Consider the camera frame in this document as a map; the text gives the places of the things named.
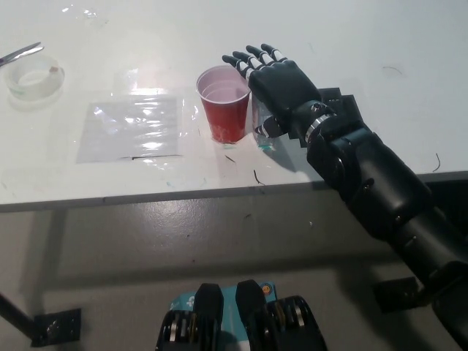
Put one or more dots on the silver scissors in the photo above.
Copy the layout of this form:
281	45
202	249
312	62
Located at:
22	53

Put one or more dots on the glossy grey plastic sheet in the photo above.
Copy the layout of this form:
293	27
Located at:
128	128

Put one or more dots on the crumpled clear tape piece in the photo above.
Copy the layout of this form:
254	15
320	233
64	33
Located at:
86	13

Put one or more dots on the red plastic cup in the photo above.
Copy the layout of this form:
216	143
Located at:
226	118

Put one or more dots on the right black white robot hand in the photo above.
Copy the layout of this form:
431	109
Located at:
283	86

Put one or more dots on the clear tape roll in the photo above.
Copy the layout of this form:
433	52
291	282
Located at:
55	78

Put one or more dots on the black tape square patch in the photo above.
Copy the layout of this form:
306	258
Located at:
349	106

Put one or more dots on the clear soap bottle black pump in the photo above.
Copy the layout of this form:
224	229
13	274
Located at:
265	140

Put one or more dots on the black teal robot torso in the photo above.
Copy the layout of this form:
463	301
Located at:
252	311

